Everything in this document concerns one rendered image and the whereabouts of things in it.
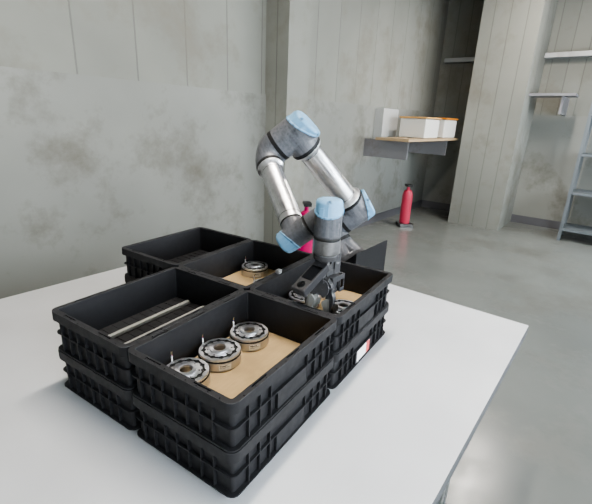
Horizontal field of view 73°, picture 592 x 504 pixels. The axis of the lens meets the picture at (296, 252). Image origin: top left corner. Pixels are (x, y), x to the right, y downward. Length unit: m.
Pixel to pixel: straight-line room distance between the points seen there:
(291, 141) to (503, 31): 5.26
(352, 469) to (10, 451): 0.73
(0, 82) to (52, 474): 2.17
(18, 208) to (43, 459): 1.96
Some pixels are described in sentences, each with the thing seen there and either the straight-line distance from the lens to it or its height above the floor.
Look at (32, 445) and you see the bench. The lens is 1.13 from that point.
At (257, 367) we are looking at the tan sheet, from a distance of 1.01.
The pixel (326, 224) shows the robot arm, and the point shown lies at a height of 1.14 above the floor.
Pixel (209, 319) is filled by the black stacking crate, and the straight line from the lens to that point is 1.06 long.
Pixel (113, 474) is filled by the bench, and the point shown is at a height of 0.70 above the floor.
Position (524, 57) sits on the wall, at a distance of 6.34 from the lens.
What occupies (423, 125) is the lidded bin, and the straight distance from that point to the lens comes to 5.48.
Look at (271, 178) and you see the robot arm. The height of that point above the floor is 1.21.
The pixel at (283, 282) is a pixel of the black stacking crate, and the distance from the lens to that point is 1.30.
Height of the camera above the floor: 1.40
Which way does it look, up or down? 18 degrees down
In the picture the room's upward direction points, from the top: 2 degrees clockwise
